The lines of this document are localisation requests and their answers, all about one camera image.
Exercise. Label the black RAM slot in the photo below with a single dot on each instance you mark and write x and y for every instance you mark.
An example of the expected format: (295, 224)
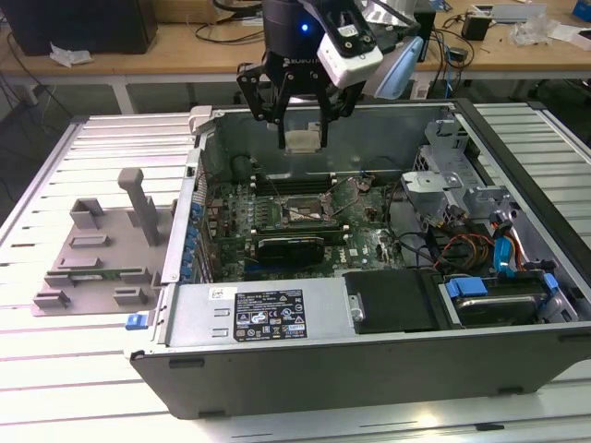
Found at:
(300, 179)
(334, 237)
(300, 188)
(295, 227)
(300, 184)
(300, 175)

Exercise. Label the round coin cell battery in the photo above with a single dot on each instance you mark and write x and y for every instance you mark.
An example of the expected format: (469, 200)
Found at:
(365, 183)

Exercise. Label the grey flat tray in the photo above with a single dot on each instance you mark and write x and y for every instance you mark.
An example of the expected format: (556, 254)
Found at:
(517, 14)

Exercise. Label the grey parts rack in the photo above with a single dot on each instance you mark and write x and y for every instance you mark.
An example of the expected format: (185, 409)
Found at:
(115, 231)

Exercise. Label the large black box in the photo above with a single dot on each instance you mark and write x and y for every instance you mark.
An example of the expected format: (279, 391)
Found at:
(78, 27)

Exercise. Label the thin metal locking lever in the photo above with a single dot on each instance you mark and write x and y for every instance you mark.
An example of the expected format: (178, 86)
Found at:
(277, 193)
(337, 185)

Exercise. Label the black regulatory label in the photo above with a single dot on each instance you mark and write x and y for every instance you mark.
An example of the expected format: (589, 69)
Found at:
(270, 316)

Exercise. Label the blue disk carrier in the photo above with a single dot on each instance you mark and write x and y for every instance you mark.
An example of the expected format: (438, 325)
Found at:
(466, 287)

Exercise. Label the white sticker with black logo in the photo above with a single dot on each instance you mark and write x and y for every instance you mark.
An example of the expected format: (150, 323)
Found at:
(313, 126)

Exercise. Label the small dark cube box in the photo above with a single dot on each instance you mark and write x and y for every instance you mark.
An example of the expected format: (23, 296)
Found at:
(475, 27)

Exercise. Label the open black PC case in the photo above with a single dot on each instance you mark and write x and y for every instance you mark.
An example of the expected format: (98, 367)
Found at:
(323, 378)

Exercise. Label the black graphics card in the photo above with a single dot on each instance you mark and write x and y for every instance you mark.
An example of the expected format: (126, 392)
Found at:
(291, 251)

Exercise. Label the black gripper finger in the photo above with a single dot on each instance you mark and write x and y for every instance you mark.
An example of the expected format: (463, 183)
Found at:
(258, 92)
(341, 101)

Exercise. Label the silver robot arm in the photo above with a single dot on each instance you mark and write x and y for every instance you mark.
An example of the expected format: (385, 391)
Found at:
(399, 69)

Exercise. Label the long wooden desk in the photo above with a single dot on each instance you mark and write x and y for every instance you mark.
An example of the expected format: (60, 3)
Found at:
(129, 64)

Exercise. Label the silver CPU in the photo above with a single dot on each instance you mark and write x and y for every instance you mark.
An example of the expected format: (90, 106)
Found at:
(302, 140)

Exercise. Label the clear plastic bags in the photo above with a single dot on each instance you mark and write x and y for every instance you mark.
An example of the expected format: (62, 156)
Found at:
(531, 32)

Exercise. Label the grey case release latch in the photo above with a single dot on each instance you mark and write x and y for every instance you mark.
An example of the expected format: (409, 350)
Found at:
(201, 117)

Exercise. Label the CPU socket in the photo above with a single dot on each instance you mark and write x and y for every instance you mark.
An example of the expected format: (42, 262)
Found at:
(302, 207)

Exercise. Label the small white barcode sticker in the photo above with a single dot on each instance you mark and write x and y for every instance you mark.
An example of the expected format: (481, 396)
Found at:
(221, 293)

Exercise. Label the blue card slot clip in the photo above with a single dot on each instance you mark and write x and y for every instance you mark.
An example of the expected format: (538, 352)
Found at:
(197, 213)
(184, 270)
(187, 255)
(190, 237)

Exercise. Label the silver metal drive cage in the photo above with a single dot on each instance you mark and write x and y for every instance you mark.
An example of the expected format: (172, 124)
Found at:
(429, 182)

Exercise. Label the crumpled white paper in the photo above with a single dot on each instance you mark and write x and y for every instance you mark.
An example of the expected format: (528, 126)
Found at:
(71, 55)

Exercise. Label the green motherboard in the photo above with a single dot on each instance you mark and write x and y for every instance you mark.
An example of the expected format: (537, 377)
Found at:
(355, 240)

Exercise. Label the blue plastic latch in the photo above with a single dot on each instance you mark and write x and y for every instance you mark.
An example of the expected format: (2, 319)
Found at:
(136, 322)

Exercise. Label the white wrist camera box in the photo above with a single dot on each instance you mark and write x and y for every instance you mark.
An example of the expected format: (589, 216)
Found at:
(351, 62)

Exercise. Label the green RAM stick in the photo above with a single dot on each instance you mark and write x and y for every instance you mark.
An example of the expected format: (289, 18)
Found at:
(94, 276)

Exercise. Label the hard disk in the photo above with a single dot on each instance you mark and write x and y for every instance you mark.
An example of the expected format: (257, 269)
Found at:
(498, 311)

